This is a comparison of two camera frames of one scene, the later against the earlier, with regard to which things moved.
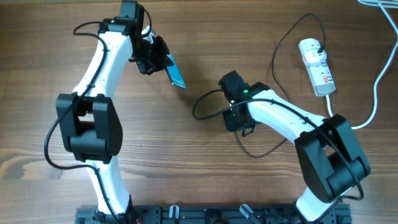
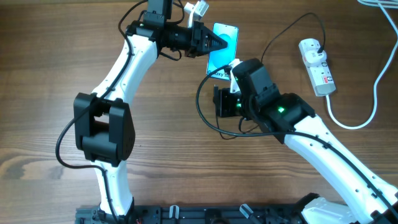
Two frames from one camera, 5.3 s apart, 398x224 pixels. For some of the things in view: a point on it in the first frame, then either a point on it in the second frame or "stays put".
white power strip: (320, 76) stays put
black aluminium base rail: (206, 214) stays put
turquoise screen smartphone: (174, 74) → (226, 55)
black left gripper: (161, 61) → (199, 32)
